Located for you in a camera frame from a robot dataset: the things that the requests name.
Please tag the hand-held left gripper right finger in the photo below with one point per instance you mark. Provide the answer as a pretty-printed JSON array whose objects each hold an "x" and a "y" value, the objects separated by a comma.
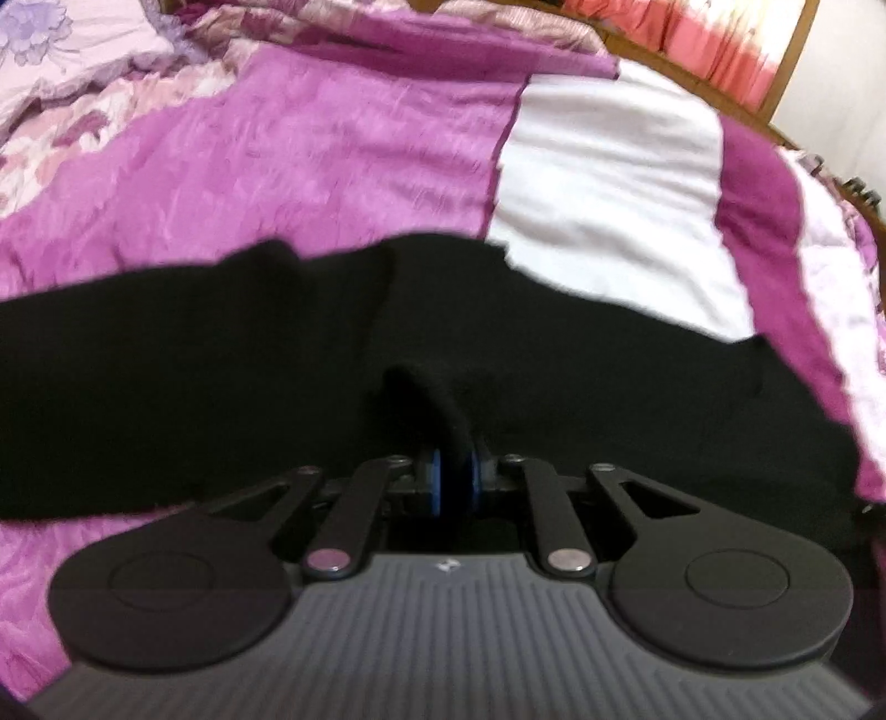
[{"x": 477, "y": 478}]

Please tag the wooden post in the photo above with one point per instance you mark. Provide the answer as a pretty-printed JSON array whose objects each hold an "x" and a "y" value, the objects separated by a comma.
[{"x": 789, "y": 55}]

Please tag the pink floral quilt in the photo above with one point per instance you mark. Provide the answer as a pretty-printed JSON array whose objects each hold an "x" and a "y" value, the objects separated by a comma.
[{"x": 83, "y": 118}]

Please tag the wooden bed frame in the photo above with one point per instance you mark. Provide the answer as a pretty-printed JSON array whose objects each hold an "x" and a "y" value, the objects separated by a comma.
[{"x": 869, "y": 204}]

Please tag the purple flower print pillow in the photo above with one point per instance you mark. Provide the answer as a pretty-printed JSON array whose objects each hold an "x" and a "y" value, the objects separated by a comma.
[{"x": 41, "y": 34}]

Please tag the purple and white bedsheet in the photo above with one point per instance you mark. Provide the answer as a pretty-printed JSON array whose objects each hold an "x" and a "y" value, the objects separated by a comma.
[{"x": 311, "y": 152}]

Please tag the black garment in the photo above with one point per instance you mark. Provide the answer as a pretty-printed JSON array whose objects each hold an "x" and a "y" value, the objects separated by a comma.
[{"x": 207, "y": 360}]

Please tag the coral and white curtain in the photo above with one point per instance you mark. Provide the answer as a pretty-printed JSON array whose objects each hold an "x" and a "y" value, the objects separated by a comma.
[{"x": 706, "y": 48}]

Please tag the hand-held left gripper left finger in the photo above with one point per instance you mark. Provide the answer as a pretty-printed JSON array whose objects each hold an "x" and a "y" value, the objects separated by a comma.
[{"x": 432, "y": 479}]

